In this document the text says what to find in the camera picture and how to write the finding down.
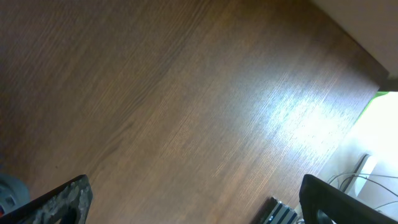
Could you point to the grey plastic mesh basket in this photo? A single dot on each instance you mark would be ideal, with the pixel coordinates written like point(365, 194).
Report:
point(14, 194)

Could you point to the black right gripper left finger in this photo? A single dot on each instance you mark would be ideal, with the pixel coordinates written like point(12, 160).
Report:
point(68, 203)

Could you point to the aluminium frame rail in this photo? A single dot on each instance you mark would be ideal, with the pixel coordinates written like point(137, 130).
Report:
point(274, 211)

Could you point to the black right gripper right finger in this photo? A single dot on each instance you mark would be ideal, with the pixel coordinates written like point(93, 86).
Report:
point(322, 203)

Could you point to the white power strip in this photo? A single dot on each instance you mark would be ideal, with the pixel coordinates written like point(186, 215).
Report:
point(354, 183)

